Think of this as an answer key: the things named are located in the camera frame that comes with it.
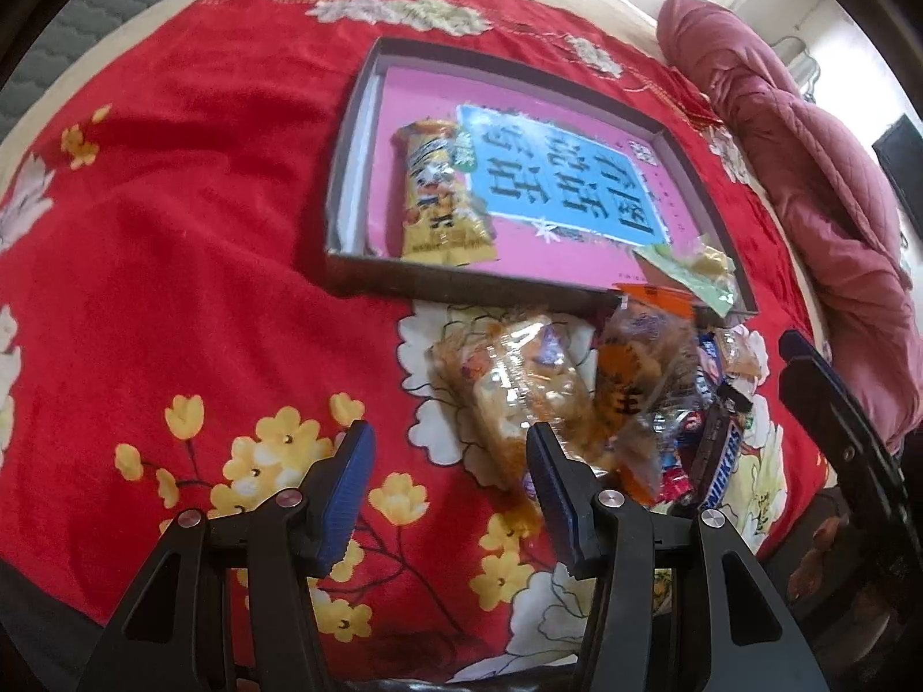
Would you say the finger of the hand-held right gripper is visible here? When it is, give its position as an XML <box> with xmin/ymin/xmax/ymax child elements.
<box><xmin>779</xmin><ymin>330</ymin><xmax>923</xmax><ymax>592</ymax></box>

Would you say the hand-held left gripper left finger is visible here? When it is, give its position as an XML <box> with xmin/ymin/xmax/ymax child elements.
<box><xmin>76</xmin><ymin>419</ymin><xmax>377</xmax><ymax>692</ymax></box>

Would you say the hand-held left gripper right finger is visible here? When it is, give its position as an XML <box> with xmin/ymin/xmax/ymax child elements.
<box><xmin>525</xmin><ymin>422</ymin><xmax>830</xmax><ymax>692</ymax></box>

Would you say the brown chocolate bar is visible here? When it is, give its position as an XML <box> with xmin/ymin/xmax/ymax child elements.
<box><xmin>681</xmin><ymin>404</ymin><xmax>744</xmax><ymax>516</ymax></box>

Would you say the clear bread packet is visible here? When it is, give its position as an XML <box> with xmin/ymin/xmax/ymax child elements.
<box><xmin>429</xmin><ymin>313</ymin><xmax>596</xmax><ymax>491</ymax></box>

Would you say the orange-edged clear pastry packet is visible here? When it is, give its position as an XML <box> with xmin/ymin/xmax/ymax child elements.
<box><xmin>595</xmin><ymin>284</ymin><xmax>704</xmax><ymax>506</ymax></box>

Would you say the shallow grey cardboard box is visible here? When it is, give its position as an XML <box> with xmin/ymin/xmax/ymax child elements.
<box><xmin>324</xmin><ymin>36</ymin><xmax>760</xmax><ymax>322</ymax></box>

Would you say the person's right hand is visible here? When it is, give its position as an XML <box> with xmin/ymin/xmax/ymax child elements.
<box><xmin>787</xmin><ymin>517</ymin><xmax>850</xmax><ymax>601</ymax></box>

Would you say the clear biscuit packet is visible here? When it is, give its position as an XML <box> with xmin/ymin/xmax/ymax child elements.
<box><xmin>721</xmin><ymin>328</ymin><xmax>769</xmax><ymax>383</ymax></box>

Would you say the small red candy packet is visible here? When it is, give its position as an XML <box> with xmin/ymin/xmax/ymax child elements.
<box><xmin>659</xmin><ymin>467</ymin><xmax>693</xmax><ymax>506</ymax></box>

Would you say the dark blue cookie packet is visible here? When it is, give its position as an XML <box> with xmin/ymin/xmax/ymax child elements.
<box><xmin>693</xmin><ymin>332</ymin><xmax>726</xmax><ymax>386</ymax></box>

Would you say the green clear candy packet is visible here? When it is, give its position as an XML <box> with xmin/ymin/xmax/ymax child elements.
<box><xmin>635</xmin><ymin>234</ymin><xmax>738</xmax><ymax>317</ymax></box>

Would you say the pink quilt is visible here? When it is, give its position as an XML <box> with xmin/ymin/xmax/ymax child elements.
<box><xmin>655</xmin><ymin>0</ymin><xmax>913</xmax><ymax>455</ymax></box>

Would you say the dark screen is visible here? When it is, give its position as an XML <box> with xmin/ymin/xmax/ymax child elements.
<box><xmin>872</xmin><ymin>114</ymin><xmax>923</xmax><ymax>199</ymax></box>

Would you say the red floral blanket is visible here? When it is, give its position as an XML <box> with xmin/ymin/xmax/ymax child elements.
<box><xmin>0</xmin><ymin>0</ymin><xmax>838</xmax><ymax>671</ymax></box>

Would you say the yellow snack packet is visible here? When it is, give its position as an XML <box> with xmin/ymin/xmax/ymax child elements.
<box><xmin>393</xmin><ymin>117</ymin><xmax>498</xmax><ymax>265</ymax></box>

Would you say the grey quilted headboard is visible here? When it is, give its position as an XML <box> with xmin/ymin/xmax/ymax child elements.
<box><xmin>0</xmin><ymin>0</ymin><xmax>224</xmax><ymax>138</ymax></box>

